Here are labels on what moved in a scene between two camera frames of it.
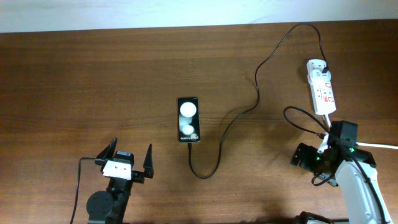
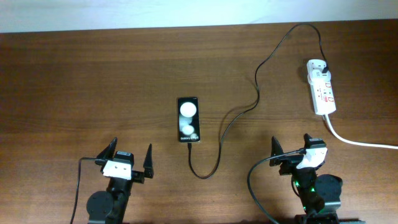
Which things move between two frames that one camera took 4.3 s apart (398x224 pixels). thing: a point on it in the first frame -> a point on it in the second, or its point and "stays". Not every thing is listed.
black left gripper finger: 108,152 stays
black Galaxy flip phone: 188,120 stays
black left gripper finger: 148,163 stays
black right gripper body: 310,158 -> 290,167
